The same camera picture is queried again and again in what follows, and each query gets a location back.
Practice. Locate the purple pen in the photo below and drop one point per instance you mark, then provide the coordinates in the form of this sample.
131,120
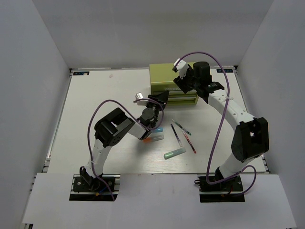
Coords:
176,135

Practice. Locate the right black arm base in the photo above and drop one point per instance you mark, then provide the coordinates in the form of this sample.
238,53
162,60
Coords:
225,192

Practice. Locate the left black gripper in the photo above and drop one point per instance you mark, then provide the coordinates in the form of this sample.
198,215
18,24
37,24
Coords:
162,98

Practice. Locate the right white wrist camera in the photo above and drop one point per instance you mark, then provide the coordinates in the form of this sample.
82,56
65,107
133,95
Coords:
180,67

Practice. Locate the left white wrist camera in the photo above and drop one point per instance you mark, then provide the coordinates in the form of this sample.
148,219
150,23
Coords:
140,100

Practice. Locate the green capped tube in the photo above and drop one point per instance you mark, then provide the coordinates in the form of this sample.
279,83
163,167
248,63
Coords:
174,153

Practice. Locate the blue corner label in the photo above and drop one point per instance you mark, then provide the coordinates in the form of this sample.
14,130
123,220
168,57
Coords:
81,73
225,70

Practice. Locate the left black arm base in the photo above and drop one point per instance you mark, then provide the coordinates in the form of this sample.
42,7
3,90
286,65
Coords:
81,191

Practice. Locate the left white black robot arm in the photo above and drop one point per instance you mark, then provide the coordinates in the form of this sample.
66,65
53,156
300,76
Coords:
112,128

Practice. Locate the blue capped tube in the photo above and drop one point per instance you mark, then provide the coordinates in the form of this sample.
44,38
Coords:
158,130

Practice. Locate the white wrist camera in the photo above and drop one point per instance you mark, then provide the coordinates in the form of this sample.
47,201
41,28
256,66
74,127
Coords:
180,67
140,100

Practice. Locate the red pen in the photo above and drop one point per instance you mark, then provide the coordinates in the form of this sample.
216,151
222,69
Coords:
189,142

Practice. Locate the green metal drawer toolbox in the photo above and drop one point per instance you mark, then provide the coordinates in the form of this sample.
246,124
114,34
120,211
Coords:
161,79

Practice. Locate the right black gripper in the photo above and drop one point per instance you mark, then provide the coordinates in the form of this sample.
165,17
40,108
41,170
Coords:
182,83

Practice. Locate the green pen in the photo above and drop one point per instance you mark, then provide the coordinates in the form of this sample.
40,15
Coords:
180,126

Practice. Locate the orange capped tube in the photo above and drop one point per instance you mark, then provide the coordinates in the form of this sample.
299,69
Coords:
153,138

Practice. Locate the right blue corner label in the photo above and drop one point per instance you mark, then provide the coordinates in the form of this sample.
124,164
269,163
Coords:
225,70

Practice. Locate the left blue corner label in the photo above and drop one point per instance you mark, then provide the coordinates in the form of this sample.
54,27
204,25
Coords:
81,73

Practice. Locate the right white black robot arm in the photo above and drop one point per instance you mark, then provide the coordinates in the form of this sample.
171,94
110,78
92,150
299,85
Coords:
251,134

